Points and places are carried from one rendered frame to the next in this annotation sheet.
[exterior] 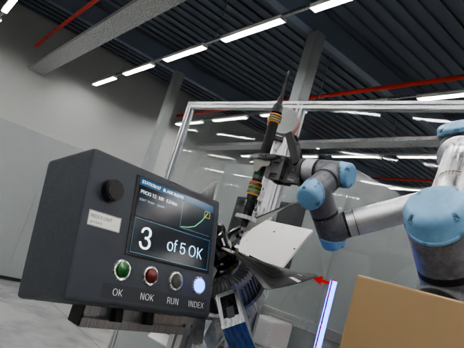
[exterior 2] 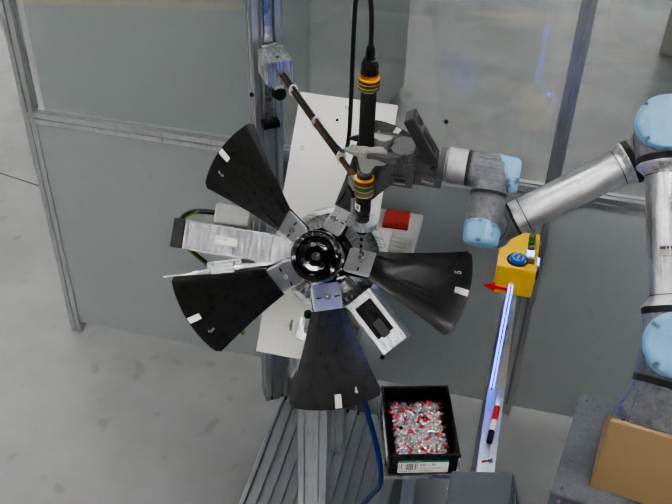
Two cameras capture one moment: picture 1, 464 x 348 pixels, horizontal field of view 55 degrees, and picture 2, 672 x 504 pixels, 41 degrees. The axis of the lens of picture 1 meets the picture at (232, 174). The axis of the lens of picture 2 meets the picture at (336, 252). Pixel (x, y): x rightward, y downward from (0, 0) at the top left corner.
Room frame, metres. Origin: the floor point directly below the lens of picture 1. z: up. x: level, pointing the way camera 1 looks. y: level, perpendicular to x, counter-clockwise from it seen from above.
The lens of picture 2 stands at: (0.07, 0.75, 2.50)
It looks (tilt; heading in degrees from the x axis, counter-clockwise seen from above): 39 degrees down; 331
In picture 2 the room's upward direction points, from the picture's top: 2 degrees clockwise
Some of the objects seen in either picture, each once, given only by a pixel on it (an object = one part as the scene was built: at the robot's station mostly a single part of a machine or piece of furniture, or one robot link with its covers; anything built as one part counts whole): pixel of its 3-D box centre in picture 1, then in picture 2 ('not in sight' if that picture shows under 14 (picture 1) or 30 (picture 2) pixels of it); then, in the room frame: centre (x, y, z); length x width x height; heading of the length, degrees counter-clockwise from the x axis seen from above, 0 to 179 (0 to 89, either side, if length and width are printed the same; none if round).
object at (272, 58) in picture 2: (255, 214); (274, 65); (2.07, -0.16, 1.39); 0.10 x 0.07 x 0.08; 173
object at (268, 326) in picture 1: (265, 329); not in sight; (2.01, -0.33, 0.92); 0.17 x 0.16 x 0.11; 138
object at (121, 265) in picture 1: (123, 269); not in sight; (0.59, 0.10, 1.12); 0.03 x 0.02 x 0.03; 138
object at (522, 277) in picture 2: not in sight; (516, 264); (1.43, -0.55, 1.02); 0.16 x 0.10 x 0.11; 138
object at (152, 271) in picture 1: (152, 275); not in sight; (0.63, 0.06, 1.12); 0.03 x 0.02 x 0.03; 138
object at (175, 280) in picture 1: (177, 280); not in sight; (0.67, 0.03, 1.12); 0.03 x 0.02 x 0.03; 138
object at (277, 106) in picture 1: (262, 160); (365, 146); (1.45, -0.08, 1.50); 0.04 x 0.04 x 0.46
